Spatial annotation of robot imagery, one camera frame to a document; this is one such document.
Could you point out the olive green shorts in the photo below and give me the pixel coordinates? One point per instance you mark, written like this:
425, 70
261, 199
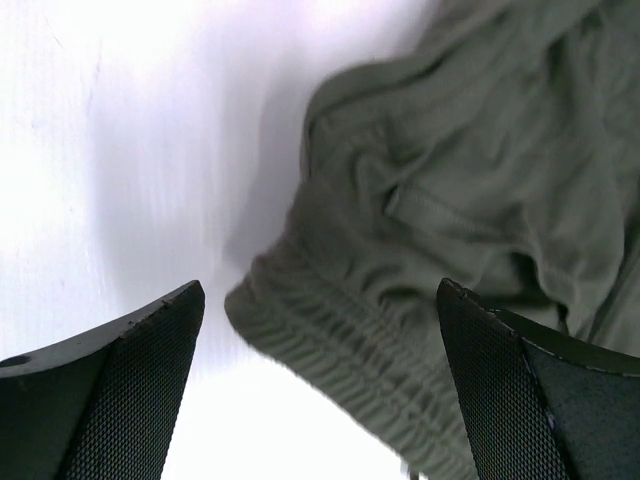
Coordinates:
502, 154

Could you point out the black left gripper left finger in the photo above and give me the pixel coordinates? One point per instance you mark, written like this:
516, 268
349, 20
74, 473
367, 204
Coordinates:
102, 404

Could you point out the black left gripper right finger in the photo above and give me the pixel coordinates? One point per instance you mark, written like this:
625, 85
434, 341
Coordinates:
538, 404

